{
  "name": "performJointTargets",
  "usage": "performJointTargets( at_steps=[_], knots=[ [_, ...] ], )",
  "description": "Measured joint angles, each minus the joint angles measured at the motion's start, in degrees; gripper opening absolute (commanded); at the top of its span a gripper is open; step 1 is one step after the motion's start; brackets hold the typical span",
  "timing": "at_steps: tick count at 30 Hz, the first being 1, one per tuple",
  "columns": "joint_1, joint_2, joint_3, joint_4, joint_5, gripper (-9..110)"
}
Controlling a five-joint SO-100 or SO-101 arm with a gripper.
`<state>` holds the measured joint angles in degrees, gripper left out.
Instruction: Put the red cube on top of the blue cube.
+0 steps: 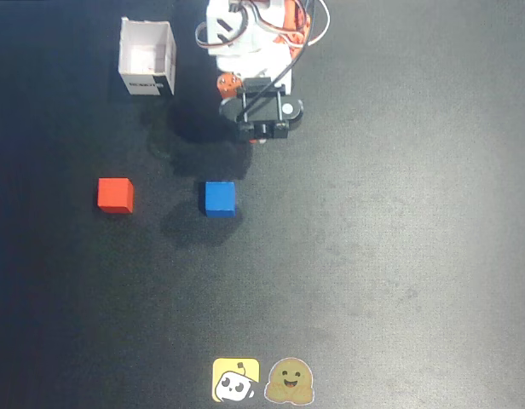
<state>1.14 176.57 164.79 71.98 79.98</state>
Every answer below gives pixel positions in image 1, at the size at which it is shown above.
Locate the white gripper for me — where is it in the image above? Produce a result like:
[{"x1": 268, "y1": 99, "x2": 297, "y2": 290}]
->
[{"x1": 214, "y1": 42, "x2": 294, "y2": 102}]

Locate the red cube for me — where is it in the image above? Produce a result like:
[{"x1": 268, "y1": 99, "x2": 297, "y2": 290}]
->
[{"x1": 96, "y1": 177, "x2": 135, "y2": 215}]

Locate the blue cube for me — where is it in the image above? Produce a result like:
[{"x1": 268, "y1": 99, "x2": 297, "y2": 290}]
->
[{"x1": 204, "y1": 181, "x2": 238, "y2": 219}]

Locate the white open cardboard box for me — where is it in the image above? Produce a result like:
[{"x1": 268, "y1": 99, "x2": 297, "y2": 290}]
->
[{"x1": 118, "y1": 15, "x2": 177, "y2": 97}]

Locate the yellow robot sticker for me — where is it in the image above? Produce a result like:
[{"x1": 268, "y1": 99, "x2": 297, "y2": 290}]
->
[{"x1": 211, "y1": 357, "x2": 262, "y2": 403}]

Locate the hugging face emoji sticker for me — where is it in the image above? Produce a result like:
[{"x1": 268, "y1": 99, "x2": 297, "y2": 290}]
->
[{"x1": 263, "y1": 356, "x2": 315, "y2": 405}]

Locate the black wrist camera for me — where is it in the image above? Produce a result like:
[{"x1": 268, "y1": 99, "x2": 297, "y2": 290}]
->
[{"x1": 218, "y1": 78, "x2": 305, "y2": 144}]

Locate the black camera cable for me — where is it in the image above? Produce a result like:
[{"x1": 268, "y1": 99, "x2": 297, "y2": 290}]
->
[{"x1": 241, "y1": 0, "x2": 320, "y2": 124}]

